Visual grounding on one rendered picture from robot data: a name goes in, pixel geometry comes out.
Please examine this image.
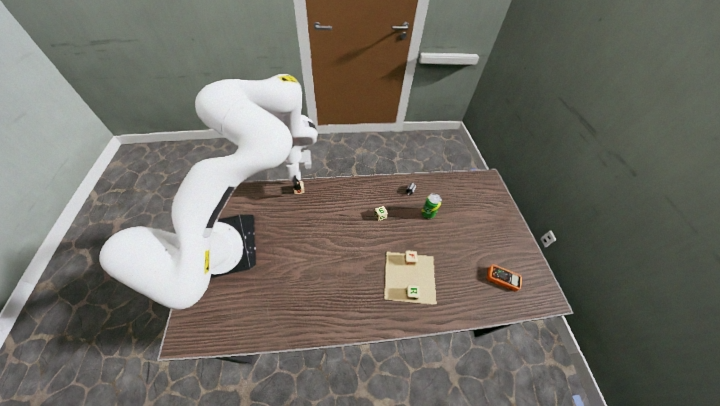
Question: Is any green drink can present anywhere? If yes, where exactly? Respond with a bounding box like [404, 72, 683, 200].
[422, 194, 441, 219]

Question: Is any beige mat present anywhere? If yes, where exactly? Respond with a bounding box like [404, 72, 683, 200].
[385, 252, 436, 304]

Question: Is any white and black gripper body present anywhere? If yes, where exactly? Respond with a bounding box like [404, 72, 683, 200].
[286, 162, 300, 182]

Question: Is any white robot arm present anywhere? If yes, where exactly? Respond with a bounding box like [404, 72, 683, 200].
[100, 74, 317, 309]

